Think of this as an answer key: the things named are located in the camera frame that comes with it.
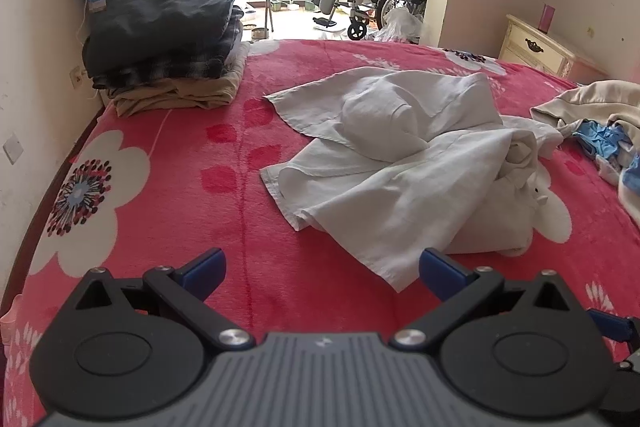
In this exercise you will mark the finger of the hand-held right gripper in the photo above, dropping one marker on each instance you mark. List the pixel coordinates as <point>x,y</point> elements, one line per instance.
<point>610,324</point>

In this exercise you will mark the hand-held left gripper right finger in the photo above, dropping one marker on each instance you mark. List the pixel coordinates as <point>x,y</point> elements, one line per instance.
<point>442,269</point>

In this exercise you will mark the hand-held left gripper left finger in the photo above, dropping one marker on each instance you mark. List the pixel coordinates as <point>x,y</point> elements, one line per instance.
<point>205,269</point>

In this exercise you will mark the white button shirt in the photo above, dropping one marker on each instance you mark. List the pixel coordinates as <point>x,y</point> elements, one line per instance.
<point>400,167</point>

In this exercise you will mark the stack of folded clothes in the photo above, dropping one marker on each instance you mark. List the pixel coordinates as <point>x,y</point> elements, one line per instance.
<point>175,94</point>
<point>200,62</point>

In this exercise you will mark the pile of unfolded clothes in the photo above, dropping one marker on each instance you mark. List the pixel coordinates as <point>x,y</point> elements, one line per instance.
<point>600,99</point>

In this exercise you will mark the red floral blanket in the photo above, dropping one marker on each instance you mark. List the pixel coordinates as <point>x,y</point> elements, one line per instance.
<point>165,207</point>

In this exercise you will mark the blue crumpled garment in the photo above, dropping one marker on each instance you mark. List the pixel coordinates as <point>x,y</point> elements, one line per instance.
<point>602,139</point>

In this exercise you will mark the cream bedside cabinet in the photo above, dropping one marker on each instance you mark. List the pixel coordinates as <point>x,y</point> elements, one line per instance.
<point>530,47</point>

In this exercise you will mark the white plastic bag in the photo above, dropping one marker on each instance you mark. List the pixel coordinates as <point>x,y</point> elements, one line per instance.
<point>400,24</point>

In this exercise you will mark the pink headboard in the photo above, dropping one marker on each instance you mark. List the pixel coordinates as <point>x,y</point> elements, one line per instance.
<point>590,68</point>

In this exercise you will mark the dark folded garment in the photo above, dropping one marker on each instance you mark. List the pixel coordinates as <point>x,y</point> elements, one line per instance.
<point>165,17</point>

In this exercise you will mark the pink box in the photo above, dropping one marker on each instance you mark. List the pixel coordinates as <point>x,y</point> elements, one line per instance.
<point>547,18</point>

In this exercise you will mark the white wall switch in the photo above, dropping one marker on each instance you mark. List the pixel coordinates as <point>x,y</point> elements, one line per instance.
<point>13,148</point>

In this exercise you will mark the white wall socket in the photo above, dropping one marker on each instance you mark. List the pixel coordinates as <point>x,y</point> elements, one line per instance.
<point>77,78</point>

